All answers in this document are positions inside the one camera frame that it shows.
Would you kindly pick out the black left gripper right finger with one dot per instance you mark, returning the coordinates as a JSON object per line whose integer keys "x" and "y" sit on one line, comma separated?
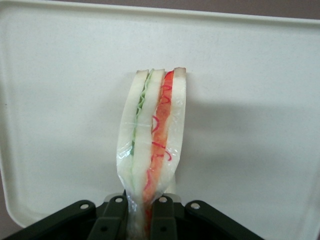
{"x": 200, "y": 222}

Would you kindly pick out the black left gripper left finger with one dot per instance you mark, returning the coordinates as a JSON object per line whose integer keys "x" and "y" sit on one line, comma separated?
{"x": 75, "y": 220}

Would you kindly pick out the plastic-wrapped triangle sandwich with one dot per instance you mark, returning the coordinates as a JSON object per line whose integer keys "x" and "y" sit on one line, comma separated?
{"x": 155, "y": 130}

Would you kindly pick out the cream plastic tray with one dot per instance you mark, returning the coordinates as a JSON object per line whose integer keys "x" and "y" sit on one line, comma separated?
{"x": 250, "y": 112}

